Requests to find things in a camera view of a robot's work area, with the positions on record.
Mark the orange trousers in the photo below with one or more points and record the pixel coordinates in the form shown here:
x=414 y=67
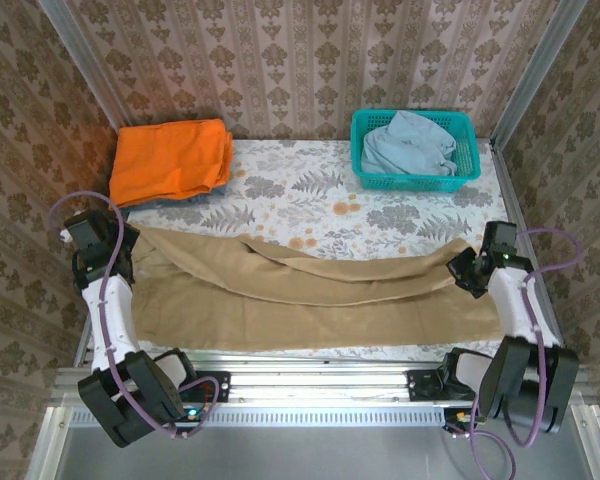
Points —
x=170 y=160

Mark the teal plastic basket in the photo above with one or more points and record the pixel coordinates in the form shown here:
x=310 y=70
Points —
x=405 y=182

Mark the tan trousers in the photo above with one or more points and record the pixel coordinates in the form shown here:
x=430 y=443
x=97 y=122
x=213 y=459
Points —
x=280 y=310

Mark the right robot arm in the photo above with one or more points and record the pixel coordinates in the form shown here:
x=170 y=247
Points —
x=515 y=310

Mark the light blue trousers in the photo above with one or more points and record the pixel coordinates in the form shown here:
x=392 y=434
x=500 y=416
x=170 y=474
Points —
x=405 y=150

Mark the right black connector box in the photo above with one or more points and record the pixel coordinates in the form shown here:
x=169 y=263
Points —
x=460 y=417

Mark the black connector box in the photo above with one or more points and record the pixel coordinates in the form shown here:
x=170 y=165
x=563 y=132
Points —
x=460 y=417
x=195 y=414

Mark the left black connector box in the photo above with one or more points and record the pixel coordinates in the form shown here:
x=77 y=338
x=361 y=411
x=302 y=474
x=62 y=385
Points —
x=195 y=414

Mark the floral tablecloth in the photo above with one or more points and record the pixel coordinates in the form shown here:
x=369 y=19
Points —
x=305 y=200

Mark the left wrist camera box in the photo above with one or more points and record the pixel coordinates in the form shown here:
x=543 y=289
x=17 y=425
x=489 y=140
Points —
x=66 y=236

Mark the aluminium side rail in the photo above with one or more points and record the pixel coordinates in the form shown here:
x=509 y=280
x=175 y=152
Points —
x=82 y=350
x=502 y=180

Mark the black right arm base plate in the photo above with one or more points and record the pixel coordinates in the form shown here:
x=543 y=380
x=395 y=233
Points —
x=417 y=385

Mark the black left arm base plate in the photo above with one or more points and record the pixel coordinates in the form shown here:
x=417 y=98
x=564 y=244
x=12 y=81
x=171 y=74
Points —
x=217 y=387

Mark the aluminium corner post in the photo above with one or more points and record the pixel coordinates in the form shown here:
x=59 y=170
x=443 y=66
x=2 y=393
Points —
x=532 y=70
x=82 y=55

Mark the aluminium frame rail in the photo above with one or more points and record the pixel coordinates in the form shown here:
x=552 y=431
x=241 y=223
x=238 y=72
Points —
x=320 y=385

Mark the aluminium lower frame bar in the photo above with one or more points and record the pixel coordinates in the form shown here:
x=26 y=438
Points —
x=47 y=445
x=587 y=440

